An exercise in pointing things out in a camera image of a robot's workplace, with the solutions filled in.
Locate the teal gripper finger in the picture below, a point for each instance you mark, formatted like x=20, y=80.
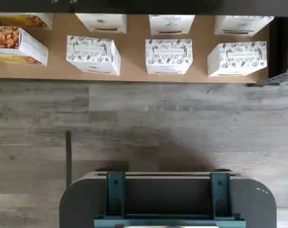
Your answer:
x=115, y=194
x=220, y=194

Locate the white floral print box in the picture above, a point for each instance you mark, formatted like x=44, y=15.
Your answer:
x=243, y=25
x=101, y=22
x=171, y=25
x=92, y=53
x=238, y=59
x=168, y=55

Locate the yellow label granola box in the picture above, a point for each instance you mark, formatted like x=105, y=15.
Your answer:
x=27, y=20
x=20, y=47

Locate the black metal shelf beam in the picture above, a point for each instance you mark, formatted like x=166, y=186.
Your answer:
x=143, y=6

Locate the white patterned-top cartons group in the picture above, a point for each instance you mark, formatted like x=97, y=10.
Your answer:
x=134, y=77

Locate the grey perforated shelf rail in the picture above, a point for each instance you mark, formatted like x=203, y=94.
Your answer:
x=274, y=79

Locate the black perforated shelf post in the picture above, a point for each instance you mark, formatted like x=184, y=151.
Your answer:
x=277, y=47

